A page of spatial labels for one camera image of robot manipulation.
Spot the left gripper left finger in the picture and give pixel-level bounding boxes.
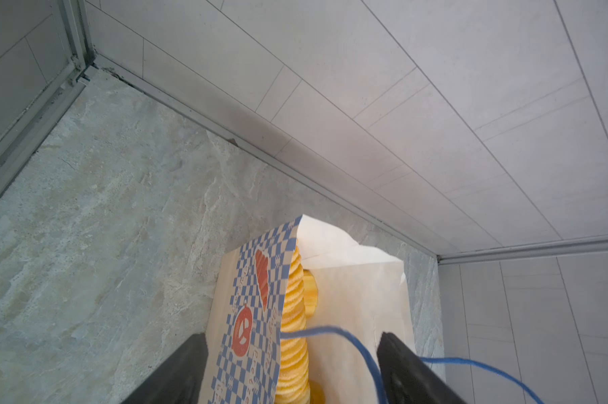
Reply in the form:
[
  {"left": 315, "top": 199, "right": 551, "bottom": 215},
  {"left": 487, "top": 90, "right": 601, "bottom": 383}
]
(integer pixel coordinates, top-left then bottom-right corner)
[{"left": 122, "top": 333, "right": 208, "bottom": 404}]

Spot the long ridged bread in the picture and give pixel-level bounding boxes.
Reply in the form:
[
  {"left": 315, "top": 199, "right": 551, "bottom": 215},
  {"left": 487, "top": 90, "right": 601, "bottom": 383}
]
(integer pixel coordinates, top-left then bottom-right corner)
[{"left": 274, "top": 246, "right": 320, "bottom": 404}]

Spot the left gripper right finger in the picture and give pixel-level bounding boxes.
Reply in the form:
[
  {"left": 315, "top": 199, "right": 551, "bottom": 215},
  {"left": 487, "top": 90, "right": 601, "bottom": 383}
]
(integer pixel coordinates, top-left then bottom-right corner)
[{"left": 376, "top": 333, "right": 466, "bottom": 404}]

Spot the checkered paper bag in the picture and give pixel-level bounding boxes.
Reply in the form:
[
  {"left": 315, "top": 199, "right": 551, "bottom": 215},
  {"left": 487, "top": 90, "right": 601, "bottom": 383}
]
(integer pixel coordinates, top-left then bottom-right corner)
[{"left": 199, "top": 215, "right": 437, "bottom": 403}]

